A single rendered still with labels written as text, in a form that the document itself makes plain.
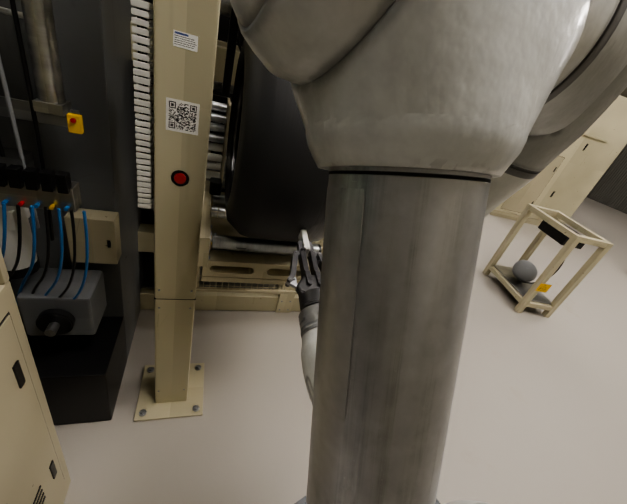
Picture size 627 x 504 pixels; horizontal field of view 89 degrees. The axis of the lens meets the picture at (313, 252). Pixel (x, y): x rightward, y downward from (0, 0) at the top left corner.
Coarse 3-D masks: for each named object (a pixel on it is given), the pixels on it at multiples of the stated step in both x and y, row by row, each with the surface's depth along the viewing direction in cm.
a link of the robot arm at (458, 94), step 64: (256, 0) 14; (320, 0) 12; (384, 0) 12; (448, 0) 12; (512, 0) 13; (576, 0) 15; (320, 64) 15; (384, 64) 14; (448, 64) 13; (512, 64) 14; (576, 64) 19; (320, 128) 17; (384, 128) 15; (448, 128) 14; (512, 128) 15; (384, 192) 17; (448, 192) 16; (384, 256) 17; (448, 256) 17; (320, 320) 22; (384, 320) 18; (448, 320) 18; (320, 384) 22; (384, 384) 19; (448, 384) 20; (320, 448) 22; (384, 448) 19
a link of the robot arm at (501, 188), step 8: (512, 168) 28; (504, 176) 29; (512, 176) 29; (520, 176) 29; (528, 176) 29; (496, 184) 30; (504, 184) 30; (512, 184) 30; (520, 184) 30; (496, 192) 31; (504, 192) 31; (512, 192) 31; (488, 200) 31; (496, 200) 32; (504, 200) 32; (488, 208) 33
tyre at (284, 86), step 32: (256, 64) 67; (256, 96) 66; (288, 96) 65; (256, 128) 66; (288, 128) 66; (256, 160) 68; (288, 160) 68; (256, 192) 72; (288, 192) 73; (320, 192) 75; (256, 224) 80; (288, 224) 81; (320, 224) 83
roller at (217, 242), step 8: (216, 240) 92; (224, 240) 92; (232, 240) 93; (240, 240) 94; (248, 240) 95; (256, 240) 96; (264, 240) 97; (272, 240) 98; (216, 248) 92; (224, 248) 93; (232, 248) 94; (240, 248) 94; (248, 248) 95; (256, 248) 96; (264, 248) 96; (272, 248) 97; (280, 248) 98; (288, 248) 99; (296, 248) 100; (320, 248) 103
